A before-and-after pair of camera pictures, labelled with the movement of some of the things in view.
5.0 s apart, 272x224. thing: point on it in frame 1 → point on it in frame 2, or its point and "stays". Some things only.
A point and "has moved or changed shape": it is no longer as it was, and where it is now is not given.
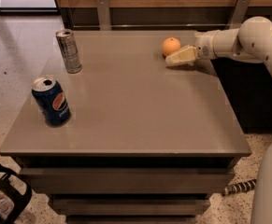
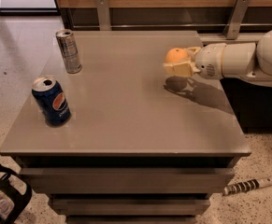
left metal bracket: (104, 15) stays
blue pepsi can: (50, 100) stays
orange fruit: (170, 45) has moved or changed shape
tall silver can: (69, 50) stays
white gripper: (205, 47) → (208, 61)
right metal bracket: (239, 11) stays
